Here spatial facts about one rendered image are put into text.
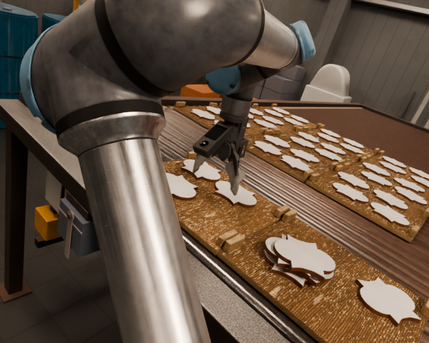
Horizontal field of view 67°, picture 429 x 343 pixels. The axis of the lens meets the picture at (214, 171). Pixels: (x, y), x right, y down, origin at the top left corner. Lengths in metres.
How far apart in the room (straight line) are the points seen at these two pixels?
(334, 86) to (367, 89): 0.89
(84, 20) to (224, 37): 0.13
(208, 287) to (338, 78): 5.18
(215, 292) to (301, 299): 0.18
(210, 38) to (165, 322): 0.26
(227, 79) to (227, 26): 0.36
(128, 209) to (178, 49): 0.15
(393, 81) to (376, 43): 0.71
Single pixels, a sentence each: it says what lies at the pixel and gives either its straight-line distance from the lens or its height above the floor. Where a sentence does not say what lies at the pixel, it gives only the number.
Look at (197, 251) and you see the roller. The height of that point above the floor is 0.92.
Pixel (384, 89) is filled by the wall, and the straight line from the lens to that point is 6.37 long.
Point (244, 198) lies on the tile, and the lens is 1.00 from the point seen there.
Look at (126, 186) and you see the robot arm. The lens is 0.32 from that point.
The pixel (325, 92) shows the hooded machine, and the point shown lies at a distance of 5.70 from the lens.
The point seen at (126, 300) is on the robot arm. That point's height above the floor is 1.14.
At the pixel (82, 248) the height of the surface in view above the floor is 0.74.
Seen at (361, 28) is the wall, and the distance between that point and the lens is 6.57.
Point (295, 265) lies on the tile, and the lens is 0.75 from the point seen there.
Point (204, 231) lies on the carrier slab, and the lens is 0.81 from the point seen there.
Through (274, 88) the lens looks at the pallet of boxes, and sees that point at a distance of 5.89.
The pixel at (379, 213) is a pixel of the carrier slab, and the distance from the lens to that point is 1.33.
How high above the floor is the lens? 1.40
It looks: 24 degrees down
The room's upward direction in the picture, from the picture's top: 17 degrees clockwise
